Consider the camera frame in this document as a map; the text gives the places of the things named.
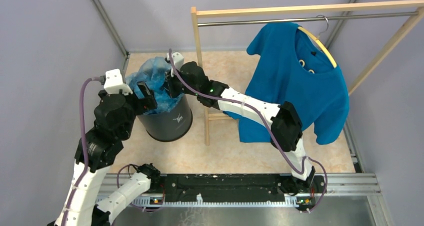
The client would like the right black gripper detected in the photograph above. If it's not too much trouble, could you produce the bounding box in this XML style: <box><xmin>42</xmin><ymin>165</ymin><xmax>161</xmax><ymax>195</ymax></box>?
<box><xmin>159</xmin><ymin>67</ymin><xmax>200</xmax><ymax>100</ymax></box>

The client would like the blue plastic trash bag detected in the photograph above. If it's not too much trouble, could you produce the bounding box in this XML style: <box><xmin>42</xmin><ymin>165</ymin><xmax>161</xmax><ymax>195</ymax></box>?
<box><xmin>126</xmin><ymin>57</ymin><xmax>184</xmax><ymax>115</ymax></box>

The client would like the black cylindrical trash bin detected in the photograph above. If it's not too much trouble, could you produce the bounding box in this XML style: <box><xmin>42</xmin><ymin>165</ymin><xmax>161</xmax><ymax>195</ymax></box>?
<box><xmin>138</xmin><ymin>96</ymin><xmax>193</xmax><ymax>142</ymax></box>

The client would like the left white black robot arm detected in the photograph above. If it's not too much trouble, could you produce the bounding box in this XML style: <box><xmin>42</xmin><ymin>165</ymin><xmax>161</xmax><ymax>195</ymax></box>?
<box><xmin>50</xmin><ymin>82</ymin><xmax>165</xmax><ymax>226</ymax></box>

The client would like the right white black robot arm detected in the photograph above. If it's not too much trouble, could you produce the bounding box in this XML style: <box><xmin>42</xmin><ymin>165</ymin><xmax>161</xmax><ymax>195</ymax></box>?
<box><xmin>164</xmin><ymin>59</ymin><xmax>316</xmax><ymax>192</ymax></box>

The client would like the blue t-shirt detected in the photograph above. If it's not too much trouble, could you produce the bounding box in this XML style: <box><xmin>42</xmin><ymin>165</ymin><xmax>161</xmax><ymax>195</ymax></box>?
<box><xmin>245</xmin><ymin>22</ymin><xmax>349</xmax><ymax>145</ymax></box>

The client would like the yellow clothes hanger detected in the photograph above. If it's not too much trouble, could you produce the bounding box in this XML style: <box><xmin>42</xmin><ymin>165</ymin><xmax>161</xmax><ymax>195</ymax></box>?
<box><xmin>297</xmin><ymin>14</ymin><xmax>338</xmax><ymax>68</ymax></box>

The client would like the wooden clothes rack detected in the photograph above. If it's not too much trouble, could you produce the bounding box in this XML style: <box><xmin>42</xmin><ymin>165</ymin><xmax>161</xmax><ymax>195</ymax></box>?
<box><xmin>190</xmin><ymin>0</ymin><xmax>424</xmax><ymax>147</ymax></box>

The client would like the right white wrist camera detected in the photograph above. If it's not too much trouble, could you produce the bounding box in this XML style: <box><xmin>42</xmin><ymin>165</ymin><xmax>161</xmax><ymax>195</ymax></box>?
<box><xmin>165</xmin><ymin>52</ymin><xmax>184</xmax><ymax>77</ymax></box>

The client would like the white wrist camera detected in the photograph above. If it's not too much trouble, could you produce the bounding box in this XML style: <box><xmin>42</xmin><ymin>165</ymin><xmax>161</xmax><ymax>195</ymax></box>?
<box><xmin>103</xmin><ymin>69</ymin><xmax>133</xmax><ymax>96</ymax></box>
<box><xmin>165</xmin><ymin>52</ymin><xmax>184</xmax><ymax>77</ymax></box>

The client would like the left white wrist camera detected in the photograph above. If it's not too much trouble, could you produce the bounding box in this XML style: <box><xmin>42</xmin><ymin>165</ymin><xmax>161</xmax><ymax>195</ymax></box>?
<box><xmin>103</xmin><ymin>69</ymin><xmax>133</xmax><ymax>96</ymax></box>

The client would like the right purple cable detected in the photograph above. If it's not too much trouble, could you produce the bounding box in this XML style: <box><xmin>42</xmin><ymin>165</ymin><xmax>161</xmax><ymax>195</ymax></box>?
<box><xmin>168</xmin><ymin>48</ymin><xmax>329</xmax><ymax>214</ymax></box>

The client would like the purple cable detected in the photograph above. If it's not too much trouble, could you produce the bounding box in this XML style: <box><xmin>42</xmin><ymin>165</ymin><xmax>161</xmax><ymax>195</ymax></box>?
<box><xmin>168</xmin><ymin>48</ymin><xmax>329</xmax><ymax>214</ymax></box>
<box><xmin>61</xmin><ymin>76</ymin><xmax>107</xmax><ymax>226</ymax></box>

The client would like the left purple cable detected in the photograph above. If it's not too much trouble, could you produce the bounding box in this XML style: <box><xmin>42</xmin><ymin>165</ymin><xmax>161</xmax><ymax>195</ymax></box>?
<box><xmin>61</xmin><ymin>76</ymin><xmax>107</xmax><ymax>226</ymax></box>

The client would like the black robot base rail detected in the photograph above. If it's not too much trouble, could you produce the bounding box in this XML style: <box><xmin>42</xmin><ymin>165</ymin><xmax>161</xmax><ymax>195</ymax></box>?
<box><xmin>133</xmin><ymin>174</ymin><xmax>328</xmax><ymax>212</ymax></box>

